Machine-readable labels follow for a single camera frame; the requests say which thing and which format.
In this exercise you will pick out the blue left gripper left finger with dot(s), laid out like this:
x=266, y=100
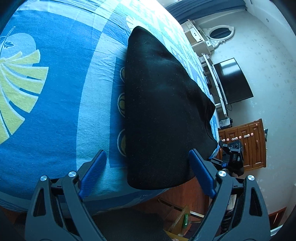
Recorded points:
x=90, y=172

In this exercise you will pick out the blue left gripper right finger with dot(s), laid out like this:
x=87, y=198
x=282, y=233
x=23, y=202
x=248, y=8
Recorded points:
x=204, y=171

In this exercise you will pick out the black pants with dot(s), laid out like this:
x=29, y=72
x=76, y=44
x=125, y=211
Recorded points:
x=166, y=115

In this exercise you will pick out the brown wooden cabinet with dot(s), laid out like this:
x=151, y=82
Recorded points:
x=252, y=137

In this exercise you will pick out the black set-top box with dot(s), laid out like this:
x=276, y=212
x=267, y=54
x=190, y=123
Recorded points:
x=225, y=123

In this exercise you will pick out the green bottle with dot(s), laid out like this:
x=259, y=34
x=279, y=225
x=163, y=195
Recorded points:
x=186, y=221

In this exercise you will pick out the black flat television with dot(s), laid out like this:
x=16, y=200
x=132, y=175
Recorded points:
x=233, y=83

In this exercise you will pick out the white tv stand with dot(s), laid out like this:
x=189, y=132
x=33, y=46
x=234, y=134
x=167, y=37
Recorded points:
x=215, y=90

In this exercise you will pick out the blue patterned bed sheet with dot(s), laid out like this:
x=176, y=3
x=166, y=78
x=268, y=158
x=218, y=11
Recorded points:
x=62, y=100

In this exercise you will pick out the white dressing table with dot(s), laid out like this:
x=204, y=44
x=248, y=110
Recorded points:
x=198, y=40

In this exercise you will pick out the white oval vanity mirror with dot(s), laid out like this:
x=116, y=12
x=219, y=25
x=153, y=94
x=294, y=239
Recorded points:
x=219, y=34

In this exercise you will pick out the blue right curtain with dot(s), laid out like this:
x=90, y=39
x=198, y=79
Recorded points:
x=192, y=10

